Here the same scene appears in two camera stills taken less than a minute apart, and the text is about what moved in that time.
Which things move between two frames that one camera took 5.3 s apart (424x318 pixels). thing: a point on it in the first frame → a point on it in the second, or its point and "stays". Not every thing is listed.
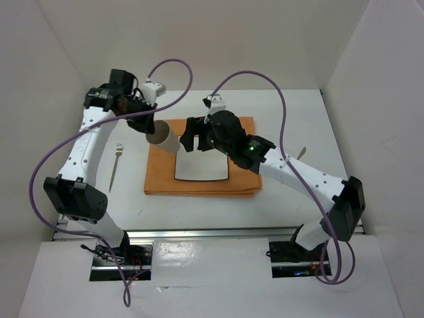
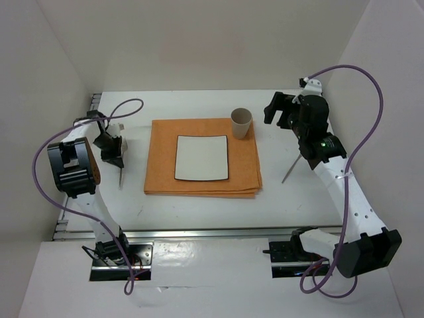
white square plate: x=200 y=165 stays
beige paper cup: x=164 y=138 → x=241 y=118
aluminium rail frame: x=62 y=232 stays
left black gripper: x=145 y=126 → x=114 y=157
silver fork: x=118 y=150 → x=124 y=148
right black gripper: x=194 y=124 → x=280 y=102
